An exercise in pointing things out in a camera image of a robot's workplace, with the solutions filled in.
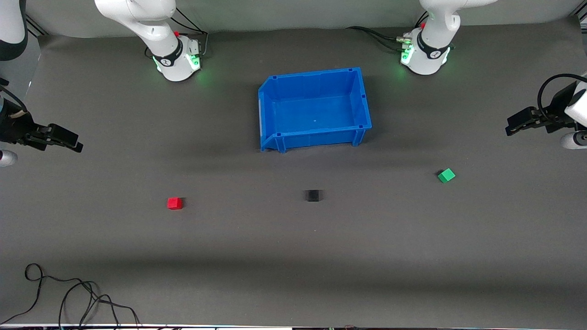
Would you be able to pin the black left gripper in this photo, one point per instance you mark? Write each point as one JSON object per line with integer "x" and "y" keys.
{"x": 554, "y": 114}

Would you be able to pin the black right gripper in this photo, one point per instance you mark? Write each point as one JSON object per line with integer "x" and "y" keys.
{"x": 17, "y": 128}

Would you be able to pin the green cube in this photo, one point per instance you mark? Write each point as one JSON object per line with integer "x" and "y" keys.
{"x": 446, "y": 175}

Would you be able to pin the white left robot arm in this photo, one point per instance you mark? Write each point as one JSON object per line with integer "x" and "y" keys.
{"x": 433, "y": 41}

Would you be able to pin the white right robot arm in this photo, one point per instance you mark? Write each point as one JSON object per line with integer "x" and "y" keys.
{"x": 156, "y": 27}

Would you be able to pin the red cube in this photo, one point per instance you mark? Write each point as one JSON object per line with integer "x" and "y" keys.
{"x": 174, "y": 203}

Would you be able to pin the black cube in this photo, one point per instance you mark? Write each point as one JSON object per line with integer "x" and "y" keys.
{"x": 313, "y": 195}

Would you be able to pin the blue plastic storage bin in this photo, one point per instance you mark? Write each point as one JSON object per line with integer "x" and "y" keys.
{"x": 316, "y": 112}

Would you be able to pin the dark grey table mat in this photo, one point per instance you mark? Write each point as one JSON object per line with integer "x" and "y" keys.
{"x": 293, "y": 238}

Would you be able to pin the aluminium frame profile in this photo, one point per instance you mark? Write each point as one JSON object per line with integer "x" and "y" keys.
{"x": 35, "y": 26}
{"x": 578, "y": 16}

